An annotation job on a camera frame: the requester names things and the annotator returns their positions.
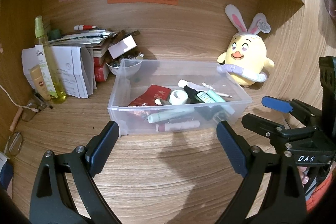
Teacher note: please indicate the green spray bottle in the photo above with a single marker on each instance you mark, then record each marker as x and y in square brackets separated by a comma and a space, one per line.
[59, 92]

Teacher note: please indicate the eyeglasses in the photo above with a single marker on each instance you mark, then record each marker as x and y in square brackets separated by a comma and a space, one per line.
[15, 144]

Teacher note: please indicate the small white carton box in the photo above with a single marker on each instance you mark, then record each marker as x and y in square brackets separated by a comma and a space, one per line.
[122, 47]

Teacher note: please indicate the dark brown packet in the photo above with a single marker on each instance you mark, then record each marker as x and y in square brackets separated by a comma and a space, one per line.
[128, 34]

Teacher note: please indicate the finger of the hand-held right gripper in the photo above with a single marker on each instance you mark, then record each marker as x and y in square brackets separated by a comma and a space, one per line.
[262, 125]
[277, 104]

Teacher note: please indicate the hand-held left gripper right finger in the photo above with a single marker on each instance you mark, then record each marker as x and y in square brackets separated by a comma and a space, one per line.
[231, 150]

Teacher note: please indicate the white foam tape roll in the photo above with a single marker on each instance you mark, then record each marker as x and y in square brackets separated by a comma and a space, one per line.
[181, 100]

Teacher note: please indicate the blue white box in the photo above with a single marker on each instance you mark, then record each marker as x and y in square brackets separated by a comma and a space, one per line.
[5, 171]

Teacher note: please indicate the yellow chick plush toy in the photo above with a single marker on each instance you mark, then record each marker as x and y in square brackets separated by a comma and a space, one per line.
[246, 56]

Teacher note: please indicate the white bowl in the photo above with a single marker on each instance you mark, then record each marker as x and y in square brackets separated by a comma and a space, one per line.
[114, 69]

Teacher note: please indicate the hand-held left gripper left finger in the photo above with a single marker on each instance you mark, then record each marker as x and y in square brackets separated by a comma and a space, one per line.
[103, 150]

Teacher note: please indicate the stack of red books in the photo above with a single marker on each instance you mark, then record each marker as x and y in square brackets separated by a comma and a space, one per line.
[101, 73]

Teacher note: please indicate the red tea packet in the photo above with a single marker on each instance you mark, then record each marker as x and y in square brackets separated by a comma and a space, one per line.
[152, 95]

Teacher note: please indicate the dark green dropper bottle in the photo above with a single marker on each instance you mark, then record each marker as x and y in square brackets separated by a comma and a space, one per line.
[202, 96]

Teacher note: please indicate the folded white papers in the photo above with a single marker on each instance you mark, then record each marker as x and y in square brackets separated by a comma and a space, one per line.
[76, 69]

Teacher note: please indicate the mint green tube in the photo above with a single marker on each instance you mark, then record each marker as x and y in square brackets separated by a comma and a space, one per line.
[168, 115]

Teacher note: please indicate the white tube with green print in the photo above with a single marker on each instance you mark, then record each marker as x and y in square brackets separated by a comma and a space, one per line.
[43, 64]

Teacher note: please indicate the dark round object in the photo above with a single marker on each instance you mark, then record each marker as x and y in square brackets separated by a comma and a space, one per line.
[331, 3]

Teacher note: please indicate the red clothing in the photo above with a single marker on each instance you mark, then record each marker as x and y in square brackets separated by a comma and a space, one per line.
[323, 195]

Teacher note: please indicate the person's right hand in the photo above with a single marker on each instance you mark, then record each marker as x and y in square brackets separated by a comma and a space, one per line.
[304, 179]

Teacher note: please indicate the pink white lipstick tube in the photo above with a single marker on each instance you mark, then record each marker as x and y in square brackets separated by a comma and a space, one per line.
[181, 125]

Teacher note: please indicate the wooden stick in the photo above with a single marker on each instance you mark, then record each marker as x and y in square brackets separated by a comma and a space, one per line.
[15, 120]

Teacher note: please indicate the clear plastic storage box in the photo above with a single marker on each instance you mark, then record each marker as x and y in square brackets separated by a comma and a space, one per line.
[168, 71]

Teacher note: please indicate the teal tube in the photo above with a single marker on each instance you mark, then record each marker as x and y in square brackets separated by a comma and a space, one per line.
[218, 98]

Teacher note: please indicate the stack of leaflets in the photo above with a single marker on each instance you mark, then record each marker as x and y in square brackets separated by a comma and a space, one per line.
[81, 37]

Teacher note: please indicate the orange sunscreen tube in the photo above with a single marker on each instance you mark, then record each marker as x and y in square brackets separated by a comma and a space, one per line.
[39, 82]

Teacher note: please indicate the red white marker pen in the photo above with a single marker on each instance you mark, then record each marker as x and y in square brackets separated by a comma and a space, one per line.
[85, 27]

